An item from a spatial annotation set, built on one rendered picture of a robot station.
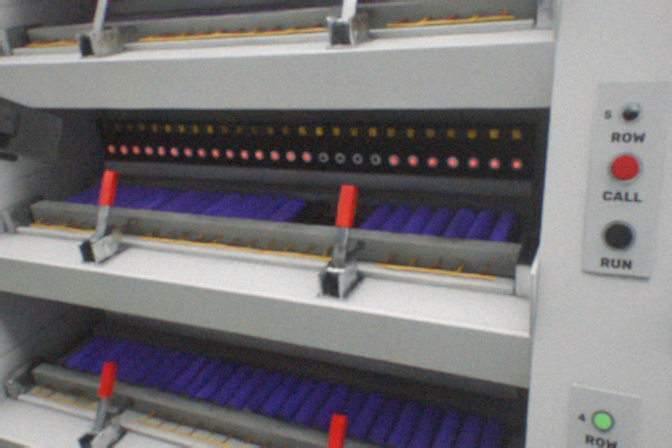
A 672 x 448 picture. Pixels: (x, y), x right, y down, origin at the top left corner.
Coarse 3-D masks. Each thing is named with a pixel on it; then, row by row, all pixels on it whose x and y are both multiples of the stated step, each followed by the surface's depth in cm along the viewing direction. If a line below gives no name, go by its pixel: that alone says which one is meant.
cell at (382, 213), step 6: (384, 204) 62; (378, 210) 60; (384, 210) 61; (390, 210) 61; (372, 216) 59; (378, 216) 59; (384, 216) 60; (366, 222) 58; (372, 222) 58; (378, 222) 59; (360, 228) 57; (366, 228) 57; (372, 228) 57; (378, 228) 58
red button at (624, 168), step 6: (624, 156) 39; (630, 156) 38; (618, 162) 39; (624, 162) 38; (630, 162) 38; (636, 162) 38; (612, 168) 39; (618, 168) 39; (624, 168) 39; (630, 168) 38; (636, 168) 38; (618, 174) 39; (624, 174) 39; (630, 174) 38; (636, 174) 38; (624, 180) 39
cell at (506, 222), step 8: (504, 216) 56; (512, 216) 56; (496, 224) 55; (504, 224) 54; (512, 224) 55; (496, 232) 53; (504, 232) 53; (512, 232) 54; (496, 240) 52; (504, 240) 52
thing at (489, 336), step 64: (0, 192) 71; (64, 192) 79; (448, 192) 61; (512, 192) 59; (0, 256) 66; (64, 256) 64; (128, 256) 62; (192, 256) 60; (192, 320) 57; (256, 320) 53; (320, 320) 50; (384, 320) 47; (448, 320) 45; (512, 320) 44; (512, 384) 45
